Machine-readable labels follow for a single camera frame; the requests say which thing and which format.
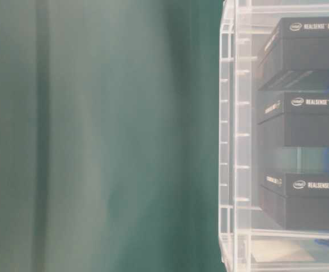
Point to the black realsense box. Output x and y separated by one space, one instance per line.
295 56
296 201
294 119

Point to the clear plastic storage case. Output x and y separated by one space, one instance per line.
249 239

